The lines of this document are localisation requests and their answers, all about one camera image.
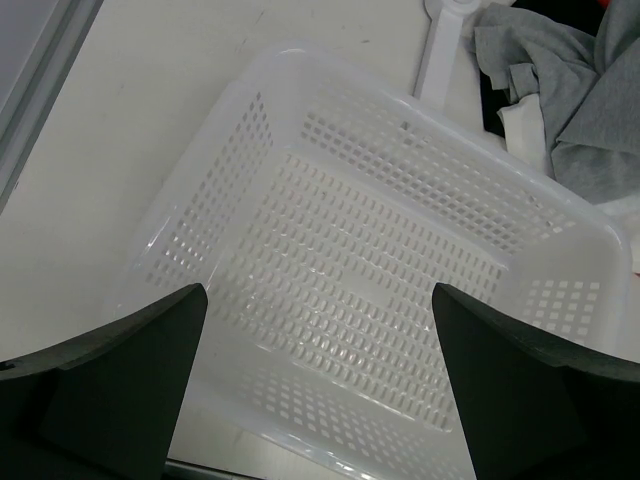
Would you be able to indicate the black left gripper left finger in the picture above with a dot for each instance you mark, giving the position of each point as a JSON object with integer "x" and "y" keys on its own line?
{"x": 104, "y": 404}

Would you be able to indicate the grey tank top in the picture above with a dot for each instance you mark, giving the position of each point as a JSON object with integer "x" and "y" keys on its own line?
{"x": 587, "y": 90}

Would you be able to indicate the black tank top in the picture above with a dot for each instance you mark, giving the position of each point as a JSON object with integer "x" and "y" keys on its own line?
{"x": 584, "y": 15}

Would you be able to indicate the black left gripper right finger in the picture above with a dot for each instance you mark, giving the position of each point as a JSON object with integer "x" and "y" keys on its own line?
{"x": 532, "y": 404}

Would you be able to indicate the white plastic perforated basket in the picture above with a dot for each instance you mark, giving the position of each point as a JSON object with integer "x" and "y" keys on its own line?
{"x": 319, "y": 207}

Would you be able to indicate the white rack base foot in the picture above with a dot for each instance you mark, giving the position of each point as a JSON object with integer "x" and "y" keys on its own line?
{"x": 447, "y": 18}

